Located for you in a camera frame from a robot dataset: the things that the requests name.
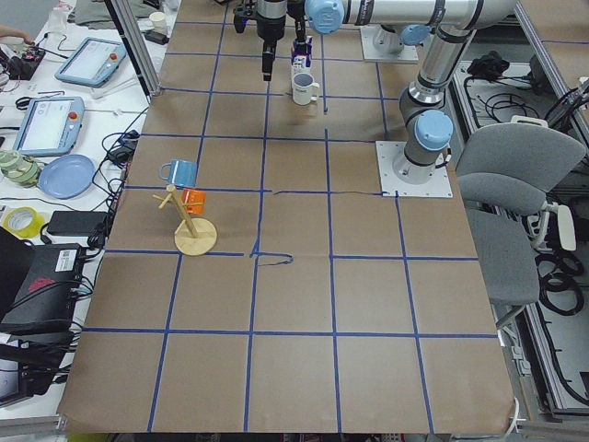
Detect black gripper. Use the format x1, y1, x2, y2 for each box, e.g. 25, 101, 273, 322
255, 0, 287, 82
294, 15, 306, 42

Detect blue white milk carton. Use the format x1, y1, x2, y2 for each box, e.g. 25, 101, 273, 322
291, 36, 313, 76

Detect white ceramic mug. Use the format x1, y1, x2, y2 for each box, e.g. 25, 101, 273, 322
292, 72, 320, 106

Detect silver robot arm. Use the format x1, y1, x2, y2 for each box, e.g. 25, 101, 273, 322
234, 1, 517, 89
286, 1, 476, 166

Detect paper cup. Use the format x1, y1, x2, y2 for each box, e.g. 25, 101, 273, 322
148, 11, 167, 34

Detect blue mug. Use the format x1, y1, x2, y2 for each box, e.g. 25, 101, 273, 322
158, 159, 198, 188

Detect orange mug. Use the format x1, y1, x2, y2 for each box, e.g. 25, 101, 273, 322
181, 188, 206, 215

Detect upper teach pendant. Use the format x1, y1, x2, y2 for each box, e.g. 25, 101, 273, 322
54, 37, 127, 87

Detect teach pendant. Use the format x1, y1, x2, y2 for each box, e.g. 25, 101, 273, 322
54, 37, 127, 87
13, 97, 86, 157

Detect wooden mug tree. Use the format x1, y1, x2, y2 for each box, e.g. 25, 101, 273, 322
154, 184, 217, 256

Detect lower teach pendant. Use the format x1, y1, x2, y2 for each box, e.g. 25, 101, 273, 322
13, 97, 86, 157

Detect blue plate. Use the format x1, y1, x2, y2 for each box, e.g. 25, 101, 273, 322
38, 154, 95, 199

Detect black power adapter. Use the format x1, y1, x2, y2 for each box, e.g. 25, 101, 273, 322
47, 211, 107, 237

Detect grey office chair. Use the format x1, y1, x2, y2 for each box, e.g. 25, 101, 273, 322
456, 116, 587, 328

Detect green tape rolls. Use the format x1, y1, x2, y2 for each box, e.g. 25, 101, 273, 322
1, 150, 41, 187

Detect yellow tape roll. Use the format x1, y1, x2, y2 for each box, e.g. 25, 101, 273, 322
3, 207, 46, 239

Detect black computer box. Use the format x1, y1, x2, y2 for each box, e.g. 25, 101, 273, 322
1, 243, 94, 336

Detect aluminium frame post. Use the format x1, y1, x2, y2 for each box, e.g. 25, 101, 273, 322
104, 0, 161, 98

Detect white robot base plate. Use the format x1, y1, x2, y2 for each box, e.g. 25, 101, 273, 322
375, 141, 453, 198

